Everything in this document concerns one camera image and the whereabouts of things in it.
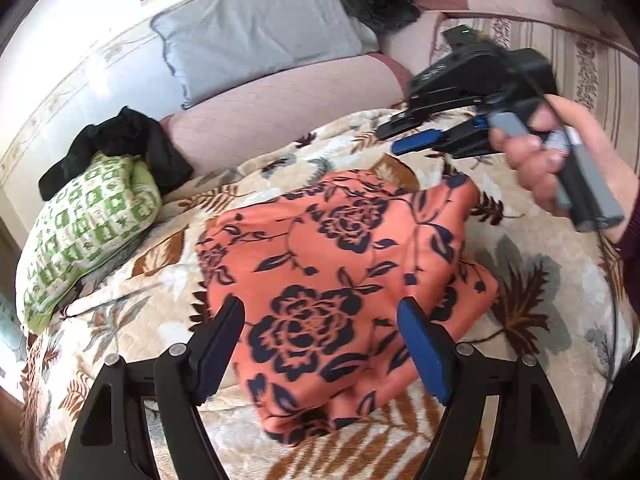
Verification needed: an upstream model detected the orange floral garment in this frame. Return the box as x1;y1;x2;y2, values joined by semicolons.
195;170;498;446

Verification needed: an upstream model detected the right hand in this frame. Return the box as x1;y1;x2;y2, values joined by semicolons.
488;93;640;244

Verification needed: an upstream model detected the striped floral cushion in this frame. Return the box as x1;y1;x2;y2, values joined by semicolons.
431;13;639;136

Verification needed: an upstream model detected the leaf pattern blanket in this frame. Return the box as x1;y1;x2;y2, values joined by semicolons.
22;110;639;479

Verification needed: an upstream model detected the pink quilted sofa cushion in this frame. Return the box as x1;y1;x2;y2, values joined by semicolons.
160;53;411;176

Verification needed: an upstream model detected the grey pillow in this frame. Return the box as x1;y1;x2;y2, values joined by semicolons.
150;0;378;108

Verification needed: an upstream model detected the green patterned pillow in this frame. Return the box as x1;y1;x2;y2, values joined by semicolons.
15;154;162;335

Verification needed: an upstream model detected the black garment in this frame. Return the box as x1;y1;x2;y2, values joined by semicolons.
38;106;194;202

